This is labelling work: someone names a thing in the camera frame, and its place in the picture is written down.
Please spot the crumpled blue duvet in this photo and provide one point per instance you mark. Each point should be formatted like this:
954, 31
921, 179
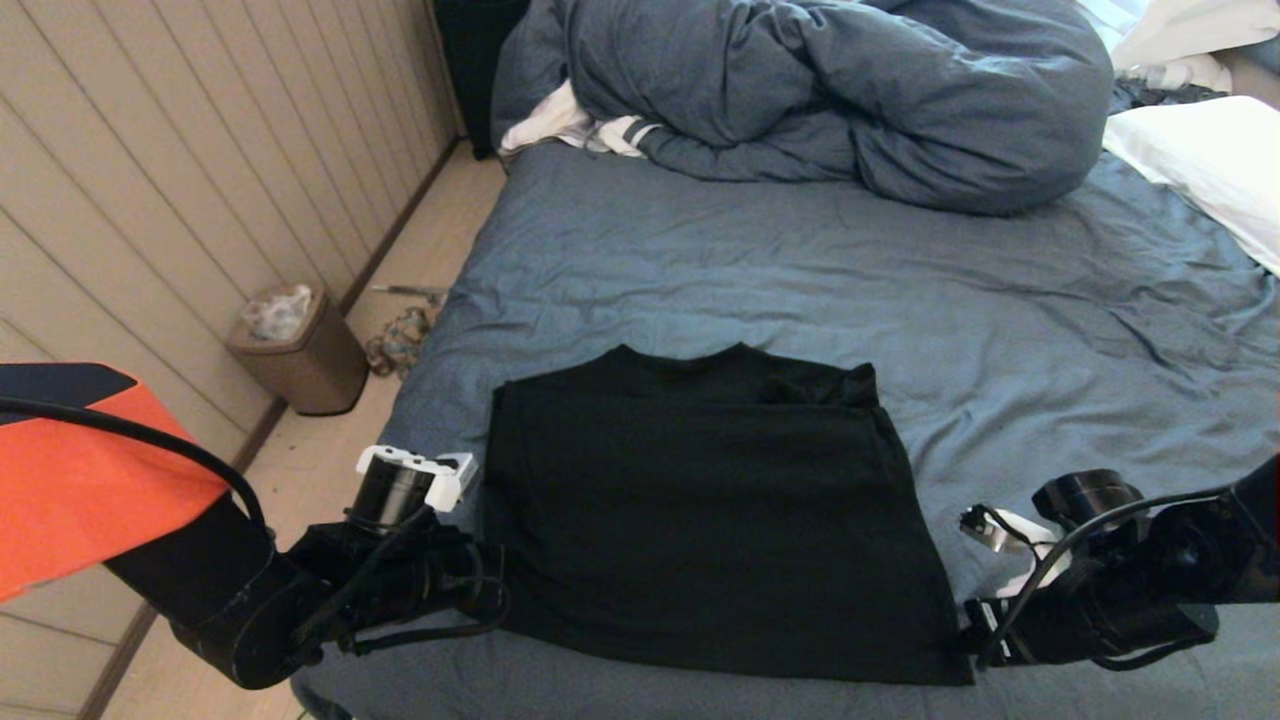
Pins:
850, 90

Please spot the small clutter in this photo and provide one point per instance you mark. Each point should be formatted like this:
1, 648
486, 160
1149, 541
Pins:
398, 343

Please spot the white striped garment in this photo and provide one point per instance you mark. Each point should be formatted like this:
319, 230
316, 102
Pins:
555, 120

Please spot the white pillow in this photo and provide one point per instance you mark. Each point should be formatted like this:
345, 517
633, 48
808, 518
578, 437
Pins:
1210, 155

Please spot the white plastic bin bag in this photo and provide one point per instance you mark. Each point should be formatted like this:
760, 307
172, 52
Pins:
278, 313

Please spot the thin metal rod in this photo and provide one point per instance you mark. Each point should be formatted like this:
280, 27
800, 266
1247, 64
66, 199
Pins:
410, 291

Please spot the brown trash bin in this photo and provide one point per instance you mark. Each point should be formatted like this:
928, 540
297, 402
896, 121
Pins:
315, 375

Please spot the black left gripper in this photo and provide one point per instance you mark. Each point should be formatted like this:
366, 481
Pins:
400, 580

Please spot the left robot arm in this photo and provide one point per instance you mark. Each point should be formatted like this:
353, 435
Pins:
70, 500

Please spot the black t-shirt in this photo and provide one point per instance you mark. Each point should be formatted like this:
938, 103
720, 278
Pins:
700, 540

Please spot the dark patterned cloth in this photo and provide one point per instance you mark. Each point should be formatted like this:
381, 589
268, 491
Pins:
1165, 94

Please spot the blue bed sheet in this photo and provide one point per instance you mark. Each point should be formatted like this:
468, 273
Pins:
1000, 290

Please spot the black bedside cabinet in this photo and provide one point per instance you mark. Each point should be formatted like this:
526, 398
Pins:
475, 70

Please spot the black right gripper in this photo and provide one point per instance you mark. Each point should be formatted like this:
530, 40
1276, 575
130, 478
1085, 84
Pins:
1130, 600

